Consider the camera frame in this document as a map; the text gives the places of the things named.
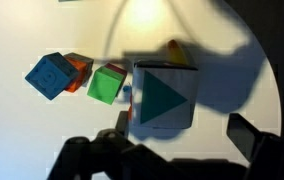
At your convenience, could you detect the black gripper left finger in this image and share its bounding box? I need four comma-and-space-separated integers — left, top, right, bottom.
114, 110, 130, 137

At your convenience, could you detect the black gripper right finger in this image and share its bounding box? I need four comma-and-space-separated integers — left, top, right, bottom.
226, 112, 266, 165

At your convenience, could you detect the white soft cube green triangle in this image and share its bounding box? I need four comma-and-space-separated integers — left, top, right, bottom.
130, 60, 199, 130

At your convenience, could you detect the green block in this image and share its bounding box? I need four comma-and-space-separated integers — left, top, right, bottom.
86, 65, 126, 106

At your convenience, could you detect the orange block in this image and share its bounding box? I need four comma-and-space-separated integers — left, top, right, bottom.
63, 52, 95, 94

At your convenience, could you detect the blue block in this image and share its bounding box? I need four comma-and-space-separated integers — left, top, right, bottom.
24, 51, 80, 101

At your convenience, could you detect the yellow banana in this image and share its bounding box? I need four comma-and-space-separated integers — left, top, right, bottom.
166, 39, 191, 66

